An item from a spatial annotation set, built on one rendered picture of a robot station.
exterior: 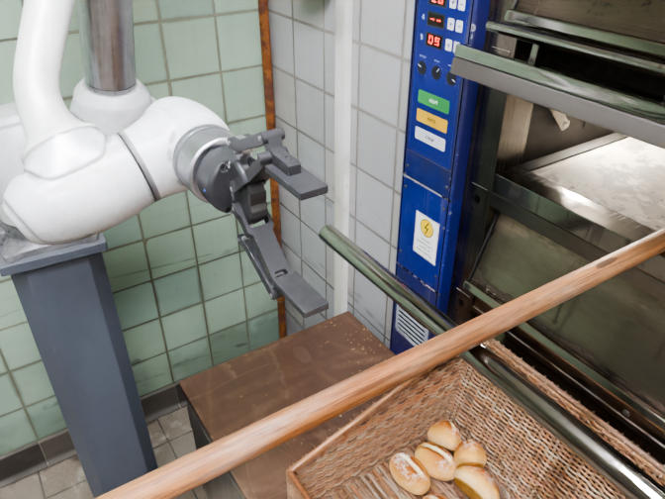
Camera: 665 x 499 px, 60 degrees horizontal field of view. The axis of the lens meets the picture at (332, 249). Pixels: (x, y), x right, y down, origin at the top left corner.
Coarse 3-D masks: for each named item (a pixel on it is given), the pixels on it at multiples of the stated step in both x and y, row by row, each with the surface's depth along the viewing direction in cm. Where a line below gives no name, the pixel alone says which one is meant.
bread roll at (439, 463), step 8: (424, 448) 122; (432, 448) 121; (440, 448) 121; (416, 456) 123; (424, 456) 120; (432, 456) 119; (440, 456) 119; (448, 456) 119; (424, 464) 120; (432, 464) 119; (440, 464) 118; (448, 464) 118; (432, 472) 119; (440, 472) 118; (448, 472) 118; (448, 480) 120
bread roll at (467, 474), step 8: (456, 472) 117; (464, 472) 115; (472, 472) 115; (480, 472) 115; (456, 480) 116; (464, 480) 114; (472, 480) 114; (480, 480) 113; (488, 480) 114; (464, 488) 116; (472, 488) 113; (480, 488) 112; (488, 488) 112; (496, 488) 114; (472, 496) 115; (480, 496) 112; (488, 496) 112; (496, 496) 112
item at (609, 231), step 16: (496, 176) 108; (512, 176) 107; (528, 176) 107; (496, 192) 109; (512, 192) 106; (528, 192) 103; (544, 192) 102; (560, 192) 102; (528, 208) 104; (544, 208) 101; (560, 208) 98; (576, 208) 97; (592, 208) 97; (560, 224) 99; (576, 224) 96; (592, 224) 93; (608, 224) 92; (624, 224) 92; (640, 224) 92; (592, 240) 94; (608, 240) 92; (624, 240) 89; (656, 256) 86; (656, 272) 86
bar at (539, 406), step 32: (352, 256) 87; (384, 288) 81; (448, 320) 73; (480, 352) 69; (512, 384) 65; (544, 416) 61; (576, 448) 59; (608, 448) 57; (608, 480) 56; (640, 480) 54
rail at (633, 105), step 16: (464, 48) 86; (480, 64) 85; (496, 64) 82; (512, 64) 80; (528, 64) 78; (544, 80) 76; (560, 80) 74; (576, 80) 72; (592, 96) 71; (608, 96) 69; (624, 96) 68; (640, 96) 67; (640, 112) 66; (656, 112) 65
